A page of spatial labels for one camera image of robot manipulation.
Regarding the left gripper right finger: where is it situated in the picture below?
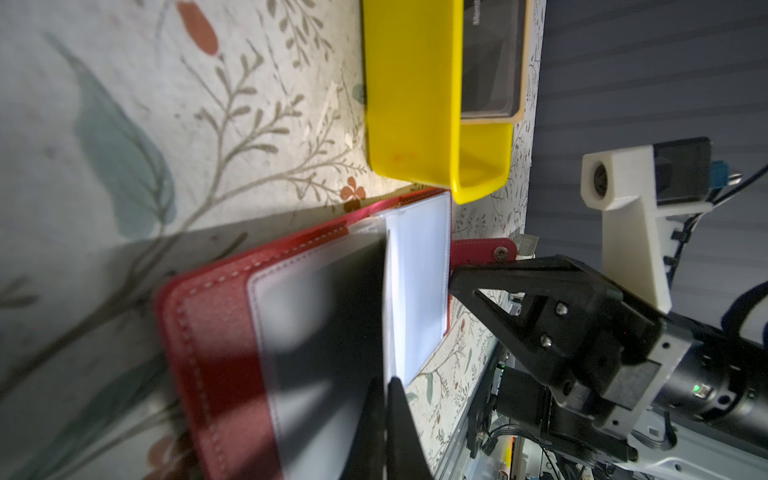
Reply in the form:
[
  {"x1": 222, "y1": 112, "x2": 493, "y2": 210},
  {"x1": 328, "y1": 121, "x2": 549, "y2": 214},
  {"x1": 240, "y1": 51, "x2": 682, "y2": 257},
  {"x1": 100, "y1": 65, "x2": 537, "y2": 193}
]
[{"x1": 386, "y1": 377, "x2": 433, "y2": 480}]

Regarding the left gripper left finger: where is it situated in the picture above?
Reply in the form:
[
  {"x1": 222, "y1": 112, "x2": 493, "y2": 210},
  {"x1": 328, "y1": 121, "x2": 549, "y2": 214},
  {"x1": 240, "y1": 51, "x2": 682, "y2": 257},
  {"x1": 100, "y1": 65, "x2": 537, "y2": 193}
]
[{"x1": 340, "y1": 378, "x2": 386, "y2": 480}]

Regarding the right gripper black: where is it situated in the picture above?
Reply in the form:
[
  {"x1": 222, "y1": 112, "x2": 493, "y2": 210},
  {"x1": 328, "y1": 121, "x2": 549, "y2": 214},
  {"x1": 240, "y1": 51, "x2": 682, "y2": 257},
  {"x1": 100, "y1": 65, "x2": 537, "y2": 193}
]
[{"x1": 450, "y1": 256, "x2": 767, "y2": 462}]

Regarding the red leather card holder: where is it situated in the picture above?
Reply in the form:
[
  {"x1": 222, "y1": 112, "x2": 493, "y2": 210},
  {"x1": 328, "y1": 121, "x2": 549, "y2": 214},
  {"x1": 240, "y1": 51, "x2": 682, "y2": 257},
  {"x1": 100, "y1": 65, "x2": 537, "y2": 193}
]
[{"x1": 155, "y1": 189, "x2": 517, "y2": 479}]

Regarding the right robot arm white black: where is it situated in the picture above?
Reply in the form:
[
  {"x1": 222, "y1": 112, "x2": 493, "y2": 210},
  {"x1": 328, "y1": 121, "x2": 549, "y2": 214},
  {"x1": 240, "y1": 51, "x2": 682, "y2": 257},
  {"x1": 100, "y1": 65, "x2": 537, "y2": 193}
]
[{"x1": 450, "y1": 256, "x2": 767, "y2": 479}]

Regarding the stack of credit cards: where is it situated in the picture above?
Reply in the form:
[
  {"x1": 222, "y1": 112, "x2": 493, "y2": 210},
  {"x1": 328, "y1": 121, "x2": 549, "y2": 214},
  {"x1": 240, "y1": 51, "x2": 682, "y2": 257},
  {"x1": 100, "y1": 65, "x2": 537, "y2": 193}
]
[{"x1": 461, "y1": 0, "x2": 534, "y2": 124}]

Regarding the yellow plastic card tray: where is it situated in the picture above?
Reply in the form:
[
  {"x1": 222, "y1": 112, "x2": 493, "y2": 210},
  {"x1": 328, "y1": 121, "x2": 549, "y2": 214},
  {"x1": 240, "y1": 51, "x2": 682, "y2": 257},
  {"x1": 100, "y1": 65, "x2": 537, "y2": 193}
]
[{"x1": 362, "y1": 1, "x2": 522, "y2": 204}]

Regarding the light blue stapler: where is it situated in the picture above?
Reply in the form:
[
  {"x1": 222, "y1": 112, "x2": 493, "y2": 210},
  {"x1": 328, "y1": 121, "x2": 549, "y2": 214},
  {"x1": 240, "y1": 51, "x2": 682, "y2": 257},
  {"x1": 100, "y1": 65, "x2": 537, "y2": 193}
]
[{"x1": 513, "y1": 233, "x2": 539, "y2": 260}]

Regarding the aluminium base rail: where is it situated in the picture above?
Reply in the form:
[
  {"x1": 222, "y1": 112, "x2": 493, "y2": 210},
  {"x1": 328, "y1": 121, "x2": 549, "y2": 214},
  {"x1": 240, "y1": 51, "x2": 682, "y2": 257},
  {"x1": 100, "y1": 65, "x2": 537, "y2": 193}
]
[{"x1": 434, "y1": 342, "x2": 509, "y2": 479}]

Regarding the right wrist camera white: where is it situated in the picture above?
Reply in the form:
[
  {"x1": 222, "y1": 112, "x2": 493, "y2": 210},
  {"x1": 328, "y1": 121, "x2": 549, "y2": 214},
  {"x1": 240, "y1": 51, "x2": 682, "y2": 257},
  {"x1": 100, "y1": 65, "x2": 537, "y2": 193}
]
[{"x1": 581, "y1": 137, "x2": 741, "y2": 313}]

